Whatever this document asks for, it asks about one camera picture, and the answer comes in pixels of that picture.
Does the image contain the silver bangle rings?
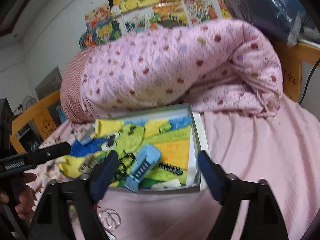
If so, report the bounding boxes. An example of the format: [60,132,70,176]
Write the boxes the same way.
[96,207,122,233]

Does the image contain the person's left hand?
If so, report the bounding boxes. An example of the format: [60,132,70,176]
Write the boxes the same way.
[15,173,37,220]

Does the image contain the small blue grey clip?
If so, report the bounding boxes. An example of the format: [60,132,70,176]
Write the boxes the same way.
[77,124,95,146]

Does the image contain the grey metal hair clip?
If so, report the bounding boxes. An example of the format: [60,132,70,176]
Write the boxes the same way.
[78,153,100,174]

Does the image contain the standing fan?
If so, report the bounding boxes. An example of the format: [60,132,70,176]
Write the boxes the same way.
[13,95,37,115]

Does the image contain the grey door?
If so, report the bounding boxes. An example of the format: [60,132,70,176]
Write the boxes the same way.
[35,66,62,100]

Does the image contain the pink floral bed sheet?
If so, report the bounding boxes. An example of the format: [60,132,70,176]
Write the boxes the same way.
[24,97,320,240]

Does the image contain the grey shallow cardboard tray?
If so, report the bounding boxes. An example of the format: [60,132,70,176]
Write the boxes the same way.
[72,103,209,194]

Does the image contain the green frog crayon drawing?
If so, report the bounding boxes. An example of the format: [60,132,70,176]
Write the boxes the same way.
[59,115,191,189]

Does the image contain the light blue hair claw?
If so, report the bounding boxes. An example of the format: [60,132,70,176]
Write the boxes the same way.
[124,145,162,193]

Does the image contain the pink dotted rolled quilt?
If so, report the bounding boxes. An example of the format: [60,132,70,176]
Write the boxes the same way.
[60,19,283,123]

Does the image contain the blue clothes plastic bag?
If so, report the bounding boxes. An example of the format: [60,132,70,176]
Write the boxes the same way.
[223,0,319,47]

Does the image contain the wooden bed rail left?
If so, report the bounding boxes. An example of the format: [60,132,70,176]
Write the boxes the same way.
[10,89,60,153]

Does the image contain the wooden bed rail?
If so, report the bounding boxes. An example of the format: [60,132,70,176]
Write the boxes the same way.
[10,89,60,153]
[273,40,319,102]

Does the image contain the black bead necklace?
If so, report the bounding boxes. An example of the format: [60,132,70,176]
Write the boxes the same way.
[117,152,184,181]

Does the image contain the black cable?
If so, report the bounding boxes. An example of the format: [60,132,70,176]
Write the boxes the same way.
[298,58,320,105]

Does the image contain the wooden bed rail right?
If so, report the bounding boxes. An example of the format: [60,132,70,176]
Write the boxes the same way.
[273,40,319,102]

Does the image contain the children's drawings on wall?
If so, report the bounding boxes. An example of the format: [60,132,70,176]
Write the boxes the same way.
[79,0,231,50]

